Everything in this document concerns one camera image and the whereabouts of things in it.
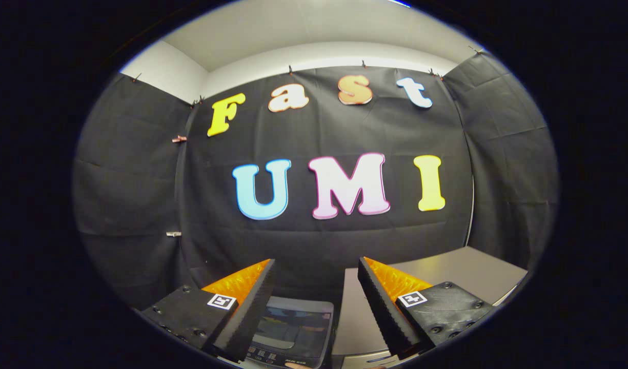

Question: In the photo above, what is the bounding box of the black backdrop cloth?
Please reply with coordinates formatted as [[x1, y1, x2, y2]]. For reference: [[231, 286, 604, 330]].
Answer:
[[72, 51, 559, 313]]

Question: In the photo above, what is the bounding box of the gray washing machine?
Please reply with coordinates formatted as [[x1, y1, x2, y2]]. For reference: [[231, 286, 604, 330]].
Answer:
[[241, 296, 340, 369]]

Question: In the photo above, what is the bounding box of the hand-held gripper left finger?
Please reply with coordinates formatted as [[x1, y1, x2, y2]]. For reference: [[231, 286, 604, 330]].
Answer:
[[132, 259, 277, 363]]

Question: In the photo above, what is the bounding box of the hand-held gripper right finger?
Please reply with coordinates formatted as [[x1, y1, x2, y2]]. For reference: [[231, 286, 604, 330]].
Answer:
[[357, 256, 499, 359]]

